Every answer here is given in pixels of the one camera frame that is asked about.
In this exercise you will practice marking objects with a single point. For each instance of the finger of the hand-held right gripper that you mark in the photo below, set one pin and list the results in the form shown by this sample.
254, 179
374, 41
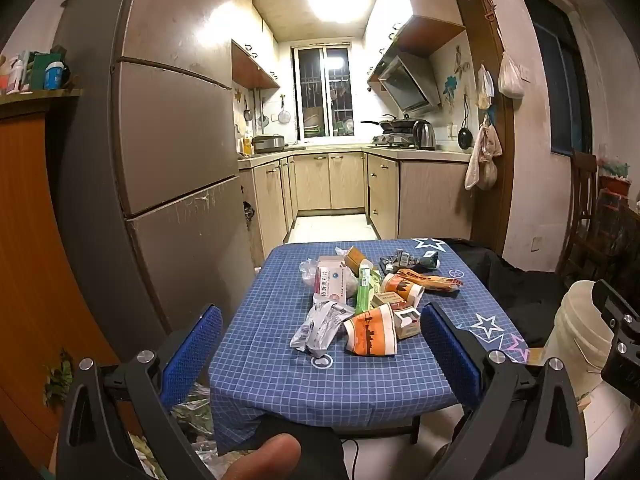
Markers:
617, 310

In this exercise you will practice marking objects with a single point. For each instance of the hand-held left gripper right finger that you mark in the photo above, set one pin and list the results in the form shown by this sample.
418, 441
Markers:
450, 355

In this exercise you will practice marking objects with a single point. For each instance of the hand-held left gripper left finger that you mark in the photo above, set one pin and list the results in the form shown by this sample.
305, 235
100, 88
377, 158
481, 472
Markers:
192, 355

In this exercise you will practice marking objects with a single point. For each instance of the white plastic bucket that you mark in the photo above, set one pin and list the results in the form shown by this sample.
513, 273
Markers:
575, 330

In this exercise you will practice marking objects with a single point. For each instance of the small white brown box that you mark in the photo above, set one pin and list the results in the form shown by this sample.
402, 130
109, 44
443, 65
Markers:
407, 322

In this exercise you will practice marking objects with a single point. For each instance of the long orange box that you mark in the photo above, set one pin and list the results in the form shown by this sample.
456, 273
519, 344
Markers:
430, 280

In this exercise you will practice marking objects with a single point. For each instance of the orange white paper cup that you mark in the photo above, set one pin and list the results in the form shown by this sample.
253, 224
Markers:
400, 287
372, 332

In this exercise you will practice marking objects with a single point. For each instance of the green narrow box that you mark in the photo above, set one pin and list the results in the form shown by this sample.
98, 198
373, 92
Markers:
365, 287

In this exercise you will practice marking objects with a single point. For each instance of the silver foil packet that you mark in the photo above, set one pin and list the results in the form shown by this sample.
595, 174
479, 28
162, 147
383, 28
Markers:
320, 327

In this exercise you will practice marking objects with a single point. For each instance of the yellow brown box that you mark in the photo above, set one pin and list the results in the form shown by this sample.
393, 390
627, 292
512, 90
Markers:
356, 257

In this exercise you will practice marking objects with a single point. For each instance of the white pink medicine box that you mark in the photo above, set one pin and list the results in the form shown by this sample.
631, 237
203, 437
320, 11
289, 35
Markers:
330, 282

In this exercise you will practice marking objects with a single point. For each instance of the clear plastic bag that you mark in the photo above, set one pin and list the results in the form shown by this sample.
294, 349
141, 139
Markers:
306, 272

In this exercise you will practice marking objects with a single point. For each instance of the person's left hand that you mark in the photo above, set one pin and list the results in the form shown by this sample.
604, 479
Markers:
270, 457

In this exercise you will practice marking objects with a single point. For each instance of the green leafy vegetables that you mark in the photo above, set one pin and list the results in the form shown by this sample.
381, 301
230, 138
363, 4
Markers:
195, 410

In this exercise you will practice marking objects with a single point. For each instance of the black jacket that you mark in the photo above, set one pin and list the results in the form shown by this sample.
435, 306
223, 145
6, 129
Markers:
510, 290

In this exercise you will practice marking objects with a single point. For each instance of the blue checked tablecloth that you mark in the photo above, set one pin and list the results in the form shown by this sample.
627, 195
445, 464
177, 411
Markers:
310, 385

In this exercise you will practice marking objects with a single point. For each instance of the wooden chair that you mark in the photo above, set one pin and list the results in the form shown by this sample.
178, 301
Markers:
582, 185

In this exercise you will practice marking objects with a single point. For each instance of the black garbage bag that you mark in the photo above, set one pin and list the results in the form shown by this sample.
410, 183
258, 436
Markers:
248, 211

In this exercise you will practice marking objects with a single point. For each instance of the beige kitchen base cabinets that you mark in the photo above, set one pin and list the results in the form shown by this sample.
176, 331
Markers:
430, 195

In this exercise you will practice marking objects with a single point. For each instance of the beige hanging cloth bag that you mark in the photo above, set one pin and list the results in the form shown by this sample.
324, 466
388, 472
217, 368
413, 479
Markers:
482, 160

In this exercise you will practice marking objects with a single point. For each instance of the orange wooden cabinet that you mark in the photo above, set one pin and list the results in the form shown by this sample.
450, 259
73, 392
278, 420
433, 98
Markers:
30, 220

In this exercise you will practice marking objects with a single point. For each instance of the yellow oil bottle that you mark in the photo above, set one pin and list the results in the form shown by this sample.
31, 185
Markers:
247, 145

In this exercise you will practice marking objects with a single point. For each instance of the black hanging frying pan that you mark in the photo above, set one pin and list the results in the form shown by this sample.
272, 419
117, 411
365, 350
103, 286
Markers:
465, 137

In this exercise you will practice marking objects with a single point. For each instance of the grey brown refrigerator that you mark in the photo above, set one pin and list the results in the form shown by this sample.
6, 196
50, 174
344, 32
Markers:
170, 135

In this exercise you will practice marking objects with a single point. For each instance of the steel kettle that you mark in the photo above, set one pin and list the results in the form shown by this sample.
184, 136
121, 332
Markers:
424, 135

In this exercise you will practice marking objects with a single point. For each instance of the gas stove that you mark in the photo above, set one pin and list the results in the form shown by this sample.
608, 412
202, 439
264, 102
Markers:
392, 140

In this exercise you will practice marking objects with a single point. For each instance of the grey rice cooker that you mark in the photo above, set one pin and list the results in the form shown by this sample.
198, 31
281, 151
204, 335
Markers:
268, 144

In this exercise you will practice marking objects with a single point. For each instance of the black wok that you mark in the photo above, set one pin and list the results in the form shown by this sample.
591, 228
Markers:
392, 122

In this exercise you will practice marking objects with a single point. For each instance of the white hanging plastic bag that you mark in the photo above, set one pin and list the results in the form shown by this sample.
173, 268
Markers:
511, 80

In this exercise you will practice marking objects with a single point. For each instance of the hanging metal strainer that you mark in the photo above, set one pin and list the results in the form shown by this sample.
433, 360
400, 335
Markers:
284, 117

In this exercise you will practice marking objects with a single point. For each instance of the hanging plastic bag yellow contents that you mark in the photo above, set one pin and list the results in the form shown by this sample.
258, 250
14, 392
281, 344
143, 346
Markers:
484, 90

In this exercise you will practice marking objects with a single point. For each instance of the range hood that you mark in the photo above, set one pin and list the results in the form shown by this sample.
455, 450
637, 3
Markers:
405, 80

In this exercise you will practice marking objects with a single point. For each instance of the kitchen window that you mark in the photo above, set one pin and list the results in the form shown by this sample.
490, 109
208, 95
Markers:
322, 90

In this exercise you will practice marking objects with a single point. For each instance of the blue white cup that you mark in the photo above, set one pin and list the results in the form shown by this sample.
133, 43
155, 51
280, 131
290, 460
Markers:
54, 75

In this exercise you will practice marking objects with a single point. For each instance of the white pink bottle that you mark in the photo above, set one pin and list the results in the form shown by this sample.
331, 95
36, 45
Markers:
17, 77

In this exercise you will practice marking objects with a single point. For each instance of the white wall socket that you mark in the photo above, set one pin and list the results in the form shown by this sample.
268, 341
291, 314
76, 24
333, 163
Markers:
537, 244

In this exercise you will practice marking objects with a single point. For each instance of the brown wooden door frame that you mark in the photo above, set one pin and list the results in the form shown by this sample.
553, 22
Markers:
495, 195

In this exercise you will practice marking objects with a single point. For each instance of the kitchen wall socket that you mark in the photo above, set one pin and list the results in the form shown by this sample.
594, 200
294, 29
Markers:
453, 131

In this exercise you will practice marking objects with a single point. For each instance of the dark window with blue frame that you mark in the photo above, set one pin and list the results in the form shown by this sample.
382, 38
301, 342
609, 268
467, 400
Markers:
560, 85

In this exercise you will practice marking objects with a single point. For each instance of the white light switch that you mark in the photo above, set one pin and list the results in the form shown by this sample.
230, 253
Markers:
525, 73

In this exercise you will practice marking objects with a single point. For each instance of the wooden wall cabinet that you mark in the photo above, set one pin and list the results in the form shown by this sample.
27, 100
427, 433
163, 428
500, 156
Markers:
250, 67

